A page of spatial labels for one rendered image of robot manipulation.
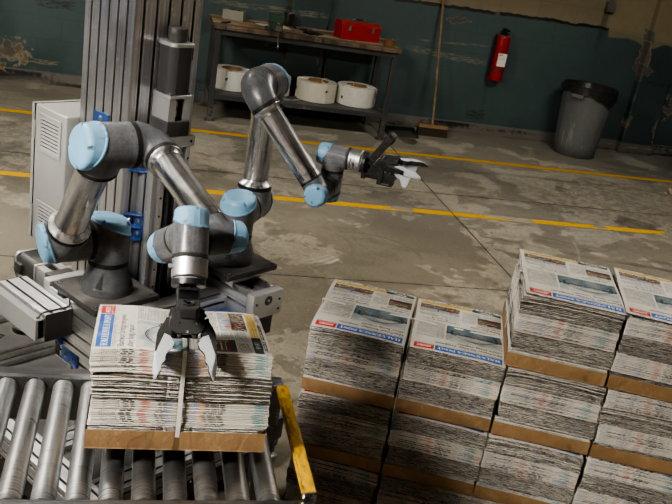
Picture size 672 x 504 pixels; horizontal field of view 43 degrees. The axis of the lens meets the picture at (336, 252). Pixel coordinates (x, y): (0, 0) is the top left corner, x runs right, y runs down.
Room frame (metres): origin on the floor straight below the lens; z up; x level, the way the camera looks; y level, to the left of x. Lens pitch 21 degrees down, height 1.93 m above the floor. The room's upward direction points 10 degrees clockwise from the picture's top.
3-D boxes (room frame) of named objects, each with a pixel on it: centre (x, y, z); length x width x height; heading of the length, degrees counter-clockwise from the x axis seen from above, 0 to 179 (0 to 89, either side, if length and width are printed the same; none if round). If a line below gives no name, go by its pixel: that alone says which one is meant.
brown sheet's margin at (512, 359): (2.35, -0.69, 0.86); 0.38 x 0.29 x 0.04; 174
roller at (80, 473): (1.57, 0.48, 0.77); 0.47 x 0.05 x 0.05; 15
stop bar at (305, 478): (1.68, 0.02, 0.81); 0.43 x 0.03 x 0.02; 15
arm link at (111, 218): (2.26, 0.66, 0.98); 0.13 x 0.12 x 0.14; 130
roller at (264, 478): (1.67, 0.10, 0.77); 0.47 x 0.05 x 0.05; 15
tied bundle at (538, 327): (2.35, -0.69, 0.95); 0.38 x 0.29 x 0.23; 174
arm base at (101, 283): (2.26, 0.65, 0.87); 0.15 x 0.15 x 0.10
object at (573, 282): (2.35, -0.70, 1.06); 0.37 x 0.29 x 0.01; 174
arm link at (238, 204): (2.66, 0.34, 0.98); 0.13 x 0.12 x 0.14; 167
